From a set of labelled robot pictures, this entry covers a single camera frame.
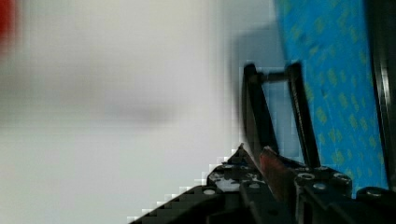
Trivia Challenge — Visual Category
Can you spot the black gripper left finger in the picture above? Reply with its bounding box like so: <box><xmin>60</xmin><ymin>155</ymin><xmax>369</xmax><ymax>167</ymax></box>
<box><xmin>129</xmin><ymin>146</ymin><xmax>295</xmax><ymax>224</ymax></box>

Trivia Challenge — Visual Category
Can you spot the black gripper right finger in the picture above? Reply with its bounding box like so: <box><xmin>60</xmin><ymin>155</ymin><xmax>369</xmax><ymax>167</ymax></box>
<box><xmin>259</xmin><ymin>147</ymin><xmax>395</xmax><ymax>224</ymax></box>

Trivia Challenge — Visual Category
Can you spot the red plush ketchup bottle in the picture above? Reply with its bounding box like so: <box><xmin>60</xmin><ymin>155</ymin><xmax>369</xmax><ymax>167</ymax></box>
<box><xmin>0</xmin><ymin>0</ymin><xmax>18</xmax><ymax>54</ymax></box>

